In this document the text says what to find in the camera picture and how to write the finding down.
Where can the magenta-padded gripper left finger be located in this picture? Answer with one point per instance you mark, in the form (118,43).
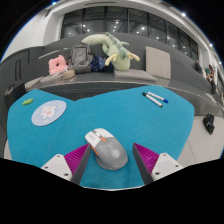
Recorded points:
(60,165)

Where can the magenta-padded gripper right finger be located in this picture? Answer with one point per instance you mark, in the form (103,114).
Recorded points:
(163,165)

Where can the grey white computer mouse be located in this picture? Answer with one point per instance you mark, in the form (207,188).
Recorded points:
(108,150)

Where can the round light blue mouse pad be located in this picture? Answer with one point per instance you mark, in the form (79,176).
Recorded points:
(48,113)

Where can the black bag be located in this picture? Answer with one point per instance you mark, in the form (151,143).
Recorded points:
(209,122)

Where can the white marker with blue cap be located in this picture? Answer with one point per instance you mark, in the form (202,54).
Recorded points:
(157,97)

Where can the green eraser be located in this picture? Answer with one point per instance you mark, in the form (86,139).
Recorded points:
(27,102)

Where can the black suitcase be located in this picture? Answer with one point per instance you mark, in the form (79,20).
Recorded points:
(14,92)

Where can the square grey seat cushion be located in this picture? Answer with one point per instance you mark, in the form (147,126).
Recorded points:
(33,82)

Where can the round grey seat cushion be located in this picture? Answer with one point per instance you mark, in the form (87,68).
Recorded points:
(51,78)

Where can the flat grey seat cushion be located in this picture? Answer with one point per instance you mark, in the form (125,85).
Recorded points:
(135,75)

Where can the pink plush cushion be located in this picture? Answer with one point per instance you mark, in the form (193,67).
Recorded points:
(57,65)

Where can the person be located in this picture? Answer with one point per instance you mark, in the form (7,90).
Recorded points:
(198,66)
(211,76)

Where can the upright grey seat cushion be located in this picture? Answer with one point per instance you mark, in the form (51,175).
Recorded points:
(157,62)

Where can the dark blue patterned cloth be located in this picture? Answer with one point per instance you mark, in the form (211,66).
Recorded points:
(99,63)

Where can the grey backpack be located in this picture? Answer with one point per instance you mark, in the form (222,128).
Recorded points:
(81,57)

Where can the green plush dragon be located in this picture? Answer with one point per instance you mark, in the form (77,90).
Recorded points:
(116,53)

